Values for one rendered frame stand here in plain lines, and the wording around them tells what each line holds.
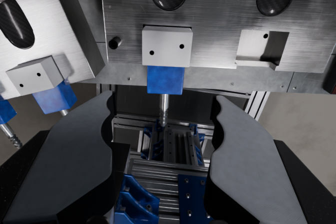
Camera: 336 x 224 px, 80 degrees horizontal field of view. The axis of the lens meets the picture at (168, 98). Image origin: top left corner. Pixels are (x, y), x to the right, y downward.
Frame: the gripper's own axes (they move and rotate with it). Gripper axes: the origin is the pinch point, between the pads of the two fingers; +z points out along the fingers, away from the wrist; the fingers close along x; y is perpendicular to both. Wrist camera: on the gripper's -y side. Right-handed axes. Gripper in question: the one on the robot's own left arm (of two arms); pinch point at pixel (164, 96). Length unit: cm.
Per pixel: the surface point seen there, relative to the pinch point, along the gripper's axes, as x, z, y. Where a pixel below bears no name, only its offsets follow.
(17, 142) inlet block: -24.3, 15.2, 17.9
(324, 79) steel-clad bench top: 27.2, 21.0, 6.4
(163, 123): 0.1, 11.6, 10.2
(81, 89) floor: -51, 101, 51
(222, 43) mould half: 6.3, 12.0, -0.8
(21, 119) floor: -95, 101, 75
